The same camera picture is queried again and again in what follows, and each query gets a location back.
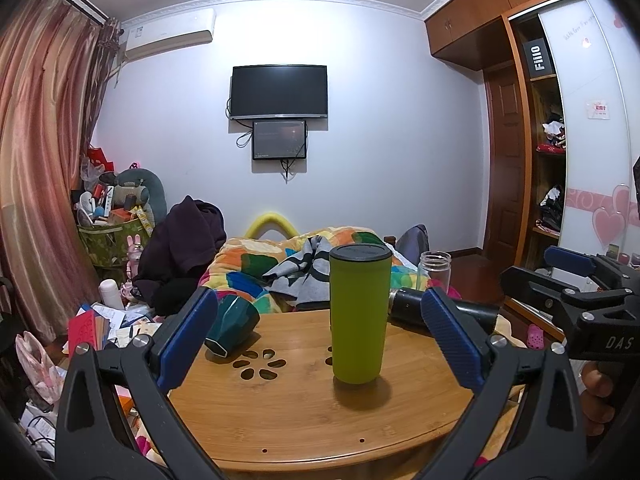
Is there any tall green tumbler cup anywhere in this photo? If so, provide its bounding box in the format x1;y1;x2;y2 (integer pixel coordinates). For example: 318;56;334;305
328;243;393;386

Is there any pink patterned bag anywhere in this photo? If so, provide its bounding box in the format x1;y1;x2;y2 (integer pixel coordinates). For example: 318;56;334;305
15;332;67;407

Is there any white bottle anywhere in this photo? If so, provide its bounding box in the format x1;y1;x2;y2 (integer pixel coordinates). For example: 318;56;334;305
98;280;126;311

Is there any small black wall monitor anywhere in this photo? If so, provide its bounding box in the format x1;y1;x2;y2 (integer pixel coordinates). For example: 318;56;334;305
251;119;308;161

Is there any brown wooden door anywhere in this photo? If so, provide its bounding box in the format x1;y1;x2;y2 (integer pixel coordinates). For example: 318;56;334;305
482;62;527;257

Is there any yellow foam pillow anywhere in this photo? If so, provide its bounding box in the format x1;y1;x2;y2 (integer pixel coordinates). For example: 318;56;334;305
243;212;300;239

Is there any black storage box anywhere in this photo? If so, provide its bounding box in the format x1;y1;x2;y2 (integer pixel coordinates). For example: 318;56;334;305
521;37;551;81

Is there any red paper bag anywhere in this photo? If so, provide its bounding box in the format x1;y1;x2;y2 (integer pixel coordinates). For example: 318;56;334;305
87;146;115;174

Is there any dark purple jacket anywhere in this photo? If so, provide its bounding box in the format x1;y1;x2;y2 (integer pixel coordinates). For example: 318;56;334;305
134;195;229;314

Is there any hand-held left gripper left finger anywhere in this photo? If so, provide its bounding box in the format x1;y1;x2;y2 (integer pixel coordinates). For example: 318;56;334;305
55;287;226;480

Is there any grey neck pillow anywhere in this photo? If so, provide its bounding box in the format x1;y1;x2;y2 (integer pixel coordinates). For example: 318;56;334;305
114;167;169;227

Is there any person's right hand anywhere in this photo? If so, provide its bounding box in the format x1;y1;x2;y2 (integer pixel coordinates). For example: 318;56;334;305
580;360;620;437

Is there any white air conditioner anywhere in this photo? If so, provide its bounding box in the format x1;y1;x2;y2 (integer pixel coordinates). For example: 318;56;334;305
122;8;217;61

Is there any green fabric basket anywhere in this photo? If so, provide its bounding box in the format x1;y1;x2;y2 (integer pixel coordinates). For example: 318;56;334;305
77;215;152;269

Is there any wooden wardrobe with sliding door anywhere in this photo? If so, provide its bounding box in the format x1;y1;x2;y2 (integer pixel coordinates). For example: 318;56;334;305
424;0;640;273

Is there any red box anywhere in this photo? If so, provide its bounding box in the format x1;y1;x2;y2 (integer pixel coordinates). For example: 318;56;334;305
67;307;109;357

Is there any wall-mounted black television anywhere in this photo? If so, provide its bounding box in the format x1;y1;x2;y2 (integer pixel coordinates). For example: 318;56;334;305
229;64;329;121

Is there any grey blue backpack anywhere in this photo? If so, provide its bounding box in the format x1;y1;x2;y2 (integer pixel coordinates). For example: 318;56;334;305
395;224;431;267

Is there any colourful patchwork blanket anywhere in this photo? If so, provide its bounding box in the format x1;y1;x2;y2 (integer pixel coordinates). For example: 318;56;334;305
197;227;432;316

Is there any black thermos flask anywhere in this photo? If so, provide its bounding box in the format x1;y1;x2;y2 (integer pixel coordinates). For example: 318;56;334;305
389;287;501;334

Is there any dark green faceted cup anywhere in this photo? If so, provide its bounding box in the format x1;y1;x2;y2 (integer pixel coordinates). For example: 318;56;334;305
204;294;261;359

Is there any pink bunny toy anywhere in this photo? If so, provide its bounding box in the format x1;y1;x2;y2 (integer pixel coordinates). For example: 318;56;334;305
124;234;144;281

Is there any pink satin curtain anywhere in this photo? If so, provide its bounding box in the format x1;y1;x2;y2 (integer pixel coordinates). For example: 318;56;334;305
0;0;122;346

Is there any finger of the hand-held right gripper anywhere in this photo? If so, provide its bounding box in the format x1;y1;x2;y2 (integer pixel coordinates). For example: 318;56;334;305
544;246;640;290
501;265;601;333

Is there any clear glass jar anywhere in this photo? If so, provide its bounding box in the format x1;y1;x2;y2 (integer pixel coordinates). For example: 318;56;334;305
417;251;452;292

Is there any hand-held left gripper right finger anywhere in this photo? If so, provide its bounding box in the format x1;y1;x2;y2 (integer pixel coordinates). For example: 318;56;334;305
415;287;588;480

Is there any grey patterned cloth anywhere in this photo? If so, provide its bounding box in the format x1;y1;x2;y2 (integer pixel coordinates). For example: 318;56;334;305
262;234;352;309

